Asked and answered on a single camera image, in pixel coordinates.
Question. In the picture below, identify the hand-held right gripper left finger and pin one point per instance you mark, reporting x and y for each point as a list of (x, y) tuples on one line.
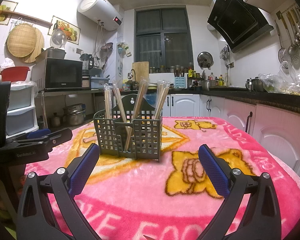
[(86, 170)]

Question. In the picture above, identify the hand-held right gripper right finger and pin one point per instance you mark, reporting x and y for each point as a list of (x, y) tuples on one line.
[(213, 172)]

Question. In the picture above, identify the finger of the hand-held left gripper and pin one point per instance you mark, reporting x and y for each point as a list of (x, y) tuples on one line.
[(60, 137), (38, 133)]

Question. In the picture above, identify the group of wooden chopsticks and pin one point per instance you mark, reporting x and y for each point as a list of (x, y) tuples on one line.
[(108, 102)]

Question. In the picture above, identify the grey plastic chopstick holder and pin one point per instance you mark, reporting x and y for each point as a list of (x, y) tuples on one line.
[(140, 140)]

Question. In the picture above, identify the row of hanging kitchen utensils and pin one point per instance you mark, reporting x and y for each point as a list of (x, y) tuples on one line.
[(292, 42)]

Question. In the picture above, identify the person's right hand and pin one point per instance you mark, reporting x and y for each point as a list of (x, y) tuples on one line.
[(148, 237)]

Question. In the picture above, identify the small steel pot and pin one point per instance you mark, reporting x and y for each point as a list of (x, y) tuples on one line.
[(56, 121)]

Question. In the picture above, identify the plastic drawer tower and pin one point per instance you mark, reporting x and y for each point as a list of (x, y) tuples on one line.
[(20, 100)]

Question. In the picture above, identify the stacked steel pots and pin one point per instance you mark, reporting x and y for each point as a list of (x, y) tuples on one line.
[(75, 116)]

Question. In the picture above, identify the red plastic basin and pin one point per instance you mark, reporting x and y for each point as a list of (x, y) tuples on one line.
[(15, 73)]

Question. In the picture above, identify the metal shelf rack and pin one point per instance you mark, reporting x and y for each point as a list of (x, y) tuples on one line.
[(65, 92)]

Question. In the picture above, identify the microwave oven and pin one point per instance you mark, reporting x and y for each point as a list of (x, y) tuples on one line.
[(62, 73)]

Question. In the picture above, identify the pink printed blanket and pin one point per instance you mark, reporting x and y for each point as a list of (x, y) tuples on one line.
[(152, 192)]

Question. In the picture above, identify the blue-grey plastic box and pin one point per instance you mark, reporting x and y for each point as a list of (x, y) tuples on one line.
[(100, 82)]

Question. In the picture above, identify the white kitchen base cabinets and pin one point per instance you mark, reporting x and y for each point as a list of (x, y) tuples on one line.
[(187, 105)]

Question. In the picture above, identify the round bamboo tray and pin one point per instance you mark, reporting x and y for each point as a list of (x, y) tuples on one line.
[(21, 40)]

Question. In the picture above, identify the round wooden board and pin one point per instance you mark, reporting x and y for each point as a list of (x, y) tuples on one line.
[(40, 47)]

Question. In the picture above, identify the dark baking tin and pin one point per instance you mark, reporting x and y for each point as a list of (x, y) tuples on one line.
[(53, 53)]

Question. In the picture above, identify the blender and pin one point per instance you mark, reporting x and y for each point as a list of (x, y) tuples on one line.
[(86, 62)]

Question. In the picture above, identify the steel cooking pot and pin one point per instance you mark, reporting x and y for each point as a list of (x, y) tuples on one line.
[(208, 85)]

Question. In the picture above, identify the glass pot lid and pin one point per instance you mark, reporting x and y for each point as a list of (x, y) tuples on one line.
[(58, 38)]

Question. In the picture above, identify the group of condiment bottles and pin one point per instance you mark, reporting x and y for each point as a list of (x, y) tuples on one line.
[(221, 80)]

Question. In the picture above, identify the small steel kettle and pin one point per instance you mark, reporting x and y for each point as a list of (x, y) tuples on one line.
[(248, 83)]

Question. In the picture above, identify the steel faucet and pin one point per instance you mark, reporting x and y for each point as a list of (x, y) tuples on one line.
[(133, 71)]

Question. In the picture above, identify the hanging pink bowl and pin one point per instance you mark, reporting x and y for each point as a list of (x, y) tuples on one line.
[(107, 47)]

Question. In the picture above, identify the wooden cutting board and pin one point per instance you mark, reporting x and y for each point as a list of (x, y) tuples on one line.
[(141, 70)]

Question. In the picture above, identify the hanging packets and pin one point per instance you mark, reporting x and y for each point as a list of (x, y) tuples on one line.
[(125, 50)]

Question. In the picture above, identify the clear plastic bag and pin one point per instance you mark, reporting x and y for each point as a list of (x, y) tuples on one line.
[(277, 82)]

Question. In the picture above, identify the steel pot lid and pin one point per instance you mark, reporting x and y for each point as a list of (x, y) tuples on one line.
[(205, 59)]

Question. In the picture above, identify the row of glass jars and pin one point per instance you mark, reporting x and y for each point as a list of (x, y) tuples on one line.
[(162, 68)]

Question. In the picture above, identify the hanging small kitchen tools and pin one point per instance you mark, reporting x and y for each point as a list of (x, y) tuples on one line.
[(225, 53)]

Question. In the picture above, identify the white water heater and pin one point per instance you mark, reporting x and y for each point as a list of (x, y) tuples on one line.
[(95, 7)]

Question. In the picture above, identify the black range hood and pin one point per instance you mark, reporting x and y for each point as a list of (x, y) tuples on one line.
[(240, 22)]

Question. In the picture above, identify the dark kitchen window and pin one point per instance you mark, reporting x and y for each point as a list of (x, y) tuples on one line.
[(175, 25)]

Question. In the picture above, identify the wooden wall shelf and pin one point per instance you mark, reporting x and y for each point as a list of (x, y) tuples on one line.
[(40, 21)]

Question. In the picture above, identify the framed wall poster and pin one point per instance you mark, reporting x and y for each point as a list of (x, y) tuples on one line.
[(7, 7)]

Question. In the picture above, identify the fruit wall poster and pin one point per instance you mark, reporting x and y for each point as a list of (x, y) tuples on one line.
[(71, 30)]

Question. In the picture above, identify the wall socket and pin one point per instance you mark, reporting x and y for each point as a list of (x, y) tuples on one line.
[(231, 65)]

